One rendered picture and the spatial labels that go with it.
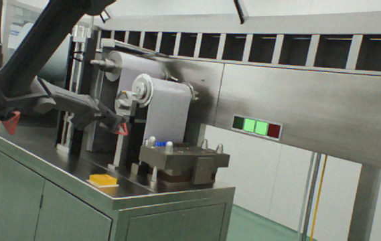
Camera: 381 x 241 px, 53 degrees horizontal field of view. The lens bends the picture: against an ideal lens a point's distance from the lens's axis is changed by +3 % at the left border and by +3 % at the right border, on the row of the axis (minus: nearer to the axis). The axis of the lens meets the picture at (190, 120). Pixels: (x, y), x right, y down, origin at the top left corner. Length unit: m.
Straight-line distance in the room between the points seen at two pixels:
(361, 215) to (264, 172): 2.80
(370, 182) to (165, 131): 0.84
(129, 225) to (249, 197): 3.23
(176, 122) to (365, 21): 0.84
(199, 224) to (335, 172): 2.54
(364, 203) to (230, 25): 0.93
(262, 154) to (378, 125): 3.03
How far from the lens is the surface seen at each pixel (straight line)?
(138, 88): 1.62
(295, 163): 4.15
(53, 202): 1.66
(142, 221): 1.37
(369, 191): 1.59
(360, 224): 1.62
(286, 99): 1.55
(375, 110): 1.41
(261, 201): 4.40
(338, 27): 1.52
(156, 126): 1.63
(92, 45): 1.80
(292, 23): 1.61
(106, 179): 1.38
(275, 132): 1.55
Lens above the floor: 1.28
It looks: 4 degrees down
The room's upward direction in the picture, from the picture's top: 10 degrees clockwise
